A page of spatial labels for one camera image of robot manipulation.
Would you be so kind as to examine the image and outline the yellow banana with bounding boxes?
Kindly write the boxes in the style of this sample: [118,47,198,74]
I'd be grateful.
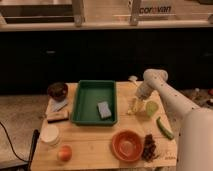
[127,104,143,115]

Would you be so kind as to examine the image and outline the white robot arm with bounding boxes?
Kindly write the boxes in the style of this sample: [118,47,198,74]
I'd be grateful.
[135,69,213,171]

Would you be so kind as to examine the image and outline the red bowl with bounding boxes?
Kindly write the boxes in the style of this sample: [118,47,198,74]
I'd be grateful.
[111,130,144,162]

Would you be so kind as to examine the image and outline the dark brown bowl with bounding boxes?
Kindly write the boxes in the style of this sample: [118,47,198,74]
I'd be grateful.
[47,82,68,102]

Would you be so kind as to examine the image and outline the light green cup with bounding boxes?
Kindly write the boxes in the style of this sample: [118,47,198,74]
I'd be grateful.
[145,101,159,117]

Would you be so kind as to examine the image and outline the blue sponge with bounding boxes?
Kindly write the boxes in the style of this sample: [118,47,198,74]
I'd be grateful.
[98,101,112,119]

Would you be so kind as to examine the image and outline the green cucumber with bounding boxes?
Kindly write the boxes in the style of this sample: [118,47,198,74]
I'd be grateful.
[156,117,174,140]

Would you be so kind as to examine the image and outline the green plastic tray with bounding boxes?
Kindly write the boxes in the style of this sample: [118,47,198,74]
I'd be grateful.
[70,80,117,126]

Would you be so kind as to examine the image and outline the dark grape bunch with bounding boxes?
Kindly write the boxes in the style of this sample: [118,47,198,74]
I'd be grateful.
[141,134,157,162]

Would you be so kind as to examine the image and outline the grey cloth piece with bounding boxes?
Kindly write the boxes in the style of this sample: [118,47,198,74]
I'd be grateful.
[51,99,68,112]

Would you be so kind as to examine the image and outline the wooden block brush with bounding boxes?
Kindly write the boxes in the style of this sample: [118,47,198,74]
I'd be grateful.
[47,112,69,123]

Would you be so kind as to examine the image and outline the orange apple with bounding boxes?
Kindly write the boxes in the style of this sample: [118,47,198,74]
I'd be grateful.
[57,145,72,162]

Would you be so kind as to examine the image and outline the white round container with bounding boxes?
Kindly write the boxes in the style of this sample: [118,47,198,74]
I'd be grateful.
[40,125,59,145]

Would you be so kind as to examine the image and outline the corovan cardboard box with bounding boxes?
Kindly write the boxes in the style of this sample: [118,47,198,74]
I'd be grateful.
[139,0,213,20]

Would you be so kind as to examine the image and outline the black stand bar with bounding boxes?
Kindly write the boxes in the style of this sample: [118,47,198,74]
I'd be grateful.
[27,129,40,171]

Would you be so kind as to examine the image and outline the metal shelf frame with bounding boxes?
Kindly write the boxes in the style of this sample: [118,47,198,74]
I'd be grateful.
[0,0,213,32]

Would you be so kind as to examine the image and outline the black cable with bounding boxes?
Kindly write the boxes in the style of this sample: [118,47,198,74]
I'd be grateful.
[0,121,30,163]

